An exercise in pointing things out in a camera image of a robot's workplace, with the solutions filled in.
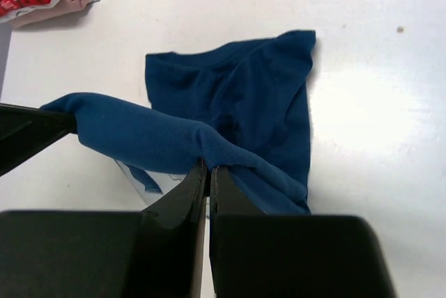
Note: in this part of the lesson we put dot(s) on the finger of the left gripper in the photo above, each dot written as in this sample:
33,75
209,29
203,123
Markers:
26,131

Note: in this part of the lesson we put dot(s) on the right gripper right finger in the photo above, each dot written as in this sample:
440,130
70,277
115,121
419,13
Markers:
253,254

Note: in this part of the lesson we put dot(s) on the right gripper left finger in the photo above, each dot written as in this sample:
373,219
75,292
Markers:
157,252

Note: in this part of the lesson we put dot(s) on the blue t shirt with print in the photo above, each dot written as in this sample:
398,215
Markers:
242,106

